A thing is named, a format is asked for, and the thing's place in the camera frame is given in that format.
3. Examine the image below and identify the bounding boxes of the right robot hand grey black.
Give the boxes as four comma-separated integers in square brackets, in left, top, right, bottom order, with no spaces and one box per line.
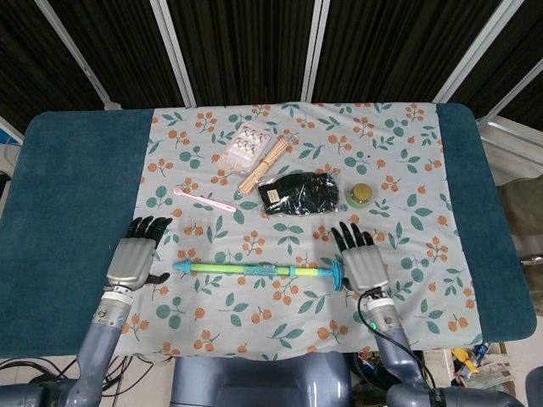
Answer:
[330,220,391,298]

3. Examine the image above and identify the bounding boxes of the left robot hand grey black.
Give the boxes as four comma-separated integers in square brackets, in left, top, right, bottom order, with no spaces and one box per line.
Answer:
[104,215,174,294]

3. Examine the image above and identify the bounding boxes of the green blue toy pump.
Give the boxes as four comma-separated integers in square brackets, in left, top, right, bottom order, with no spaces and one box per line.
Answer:
[172,259,348,293]

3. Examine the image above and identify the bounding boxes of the green jar with gold lid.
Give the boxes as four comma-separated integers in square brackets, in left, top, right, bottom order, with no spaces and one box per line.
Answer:
[346,182,374,209]

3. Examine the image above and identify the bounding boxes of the teal table cover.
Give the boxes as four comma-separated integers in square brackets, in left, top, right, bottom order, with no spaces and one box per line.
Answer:
[0,103,538,360]

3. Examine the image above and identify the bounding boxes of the floral fruit print tablecloth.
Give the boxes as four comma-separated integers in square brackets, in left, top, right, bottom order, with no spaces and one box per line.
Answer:
[116,101,484,355]

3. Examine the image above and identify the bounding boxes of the pink toothbrush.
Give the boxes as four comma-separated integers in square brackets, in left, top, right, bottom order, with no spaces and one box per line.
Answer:
[172,187,238,213]

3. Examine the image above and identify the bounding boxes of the black gloves in plastic bag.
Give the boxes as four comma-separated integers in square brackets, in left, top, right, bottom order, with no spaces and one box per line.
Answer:
[256,168,344,218]

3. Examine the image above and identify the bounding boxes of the yellow object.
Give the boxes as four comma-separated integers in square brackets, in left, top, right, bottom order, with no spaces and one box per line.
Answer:
[451,348,480,374]

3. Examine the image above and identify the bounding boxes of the bundle of wooden sticks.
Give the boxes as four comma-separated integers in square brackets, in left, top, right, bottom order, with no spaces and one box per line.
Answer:
[238,135,290,196]

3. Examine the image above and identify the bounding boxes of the blue grey robot torso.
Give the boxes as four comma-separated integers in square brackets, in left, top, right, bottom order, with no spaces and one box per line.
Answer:
[169,351,353,407]

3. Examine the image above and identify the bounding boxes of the clear pack of clips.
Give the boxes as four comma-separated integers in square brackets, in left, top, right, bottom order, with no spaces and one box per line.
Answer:
[216,121,272,177]

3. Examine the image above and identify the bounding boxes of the newspaper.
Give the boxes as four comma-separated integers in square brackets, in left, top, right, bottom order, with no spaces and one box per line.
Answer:
[470,355,517,389]

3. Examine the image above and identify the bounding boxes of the khaki fabric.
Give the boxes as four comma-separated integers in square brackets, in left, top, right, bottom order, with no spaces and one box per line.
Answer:
[498,176,543,259]

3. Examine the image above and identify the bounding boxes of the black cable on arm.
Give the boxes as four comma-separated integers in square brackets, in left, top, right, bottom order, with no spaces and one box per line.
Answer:
[356,287,434,395]

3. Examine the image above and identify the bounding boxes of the black floor cable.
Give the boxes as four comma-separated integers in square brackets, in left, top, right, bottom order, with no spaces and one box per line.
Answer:
[0,355,171,399]

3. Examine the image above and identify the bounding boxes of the black folding screen white frame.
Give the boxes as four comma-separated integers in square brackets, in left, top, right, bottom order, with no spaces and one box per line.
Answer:
[0,0,543,128]

